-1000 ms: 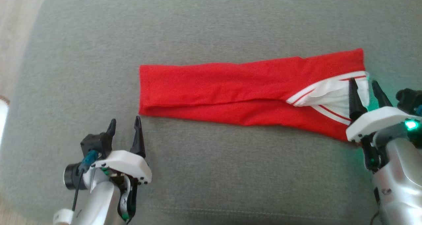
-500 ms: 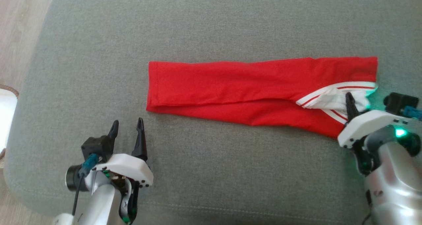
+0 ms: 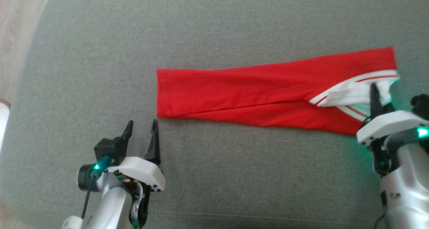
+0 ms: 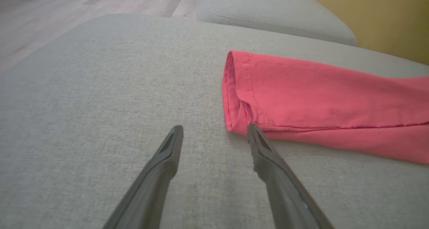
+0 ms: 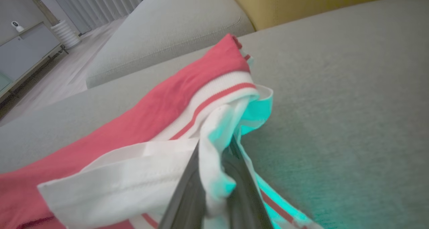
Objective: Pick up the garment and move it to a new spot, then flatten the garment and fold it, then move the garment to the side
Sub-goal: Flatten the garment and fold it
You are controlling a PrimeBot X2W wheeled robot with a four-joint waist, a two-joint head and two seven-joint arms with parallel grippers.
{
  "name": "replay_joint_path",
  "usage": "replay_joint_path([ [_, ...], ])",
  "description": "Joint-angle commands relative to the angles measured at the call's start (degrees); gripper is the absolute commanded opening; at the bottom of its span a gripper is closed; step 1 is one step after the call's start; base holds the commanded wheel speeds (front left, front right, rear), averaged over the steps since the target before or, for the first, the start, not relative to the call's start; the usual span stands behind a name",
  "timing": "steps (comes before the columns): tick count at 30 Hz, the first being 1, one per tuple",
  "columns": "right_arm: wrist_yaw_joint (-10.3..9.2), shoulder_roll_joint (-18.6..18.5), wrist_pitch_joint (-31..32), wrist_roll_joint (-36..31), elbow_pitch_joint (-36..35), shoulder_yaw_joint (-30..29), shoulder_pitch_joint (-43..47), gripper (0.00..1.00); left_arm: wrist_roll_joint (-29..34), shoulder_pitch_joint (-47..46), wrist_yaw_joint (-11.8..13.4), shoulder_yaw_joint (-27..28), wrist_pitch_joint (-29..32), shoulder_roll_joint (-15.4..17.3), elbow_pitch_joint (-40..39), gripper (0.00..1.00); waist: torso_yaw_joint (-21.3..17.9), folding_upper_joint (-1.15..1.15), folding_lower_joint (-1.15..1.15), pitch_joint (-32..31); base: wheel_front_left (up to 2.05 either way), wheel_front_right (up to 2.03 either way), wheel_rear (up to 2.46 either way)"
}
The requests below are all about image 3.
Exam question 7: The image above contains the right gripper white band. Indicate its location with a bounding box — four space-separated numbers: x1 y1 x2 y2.
356 83 429 146

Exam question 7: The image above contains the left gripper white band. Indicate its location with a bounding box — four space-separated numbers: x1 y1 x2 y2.
77 119 166 193

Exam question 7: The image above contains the red jersey with white sleeves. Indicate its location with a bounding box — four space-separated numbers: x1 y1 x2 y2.
156 47 401 136

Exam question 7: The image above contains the grey sofa seat cushion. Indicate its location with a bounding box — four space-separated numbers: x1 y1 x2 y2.
0 0 429 229

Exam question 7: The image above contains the left black cable blue plug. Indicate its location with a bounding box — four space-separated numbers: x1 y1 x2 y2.
81 155 112 220

